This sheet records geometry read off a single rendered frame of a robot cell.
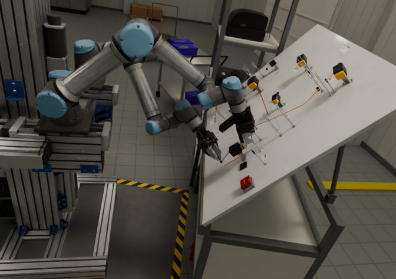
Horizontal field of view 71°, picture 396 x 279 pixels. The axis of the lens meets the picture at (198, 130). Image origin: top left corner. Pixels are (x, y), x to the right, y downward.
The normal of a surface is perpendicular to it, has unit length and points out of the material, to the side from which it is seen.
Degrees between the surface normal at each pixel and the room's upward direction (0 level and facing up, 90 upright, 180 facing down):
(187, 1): 90
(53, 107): 95
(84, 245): 0
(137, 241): 0
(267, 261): 90
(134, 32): 85
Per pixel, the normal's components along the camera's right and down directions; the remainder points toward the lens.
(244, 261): -0.05, 0.50
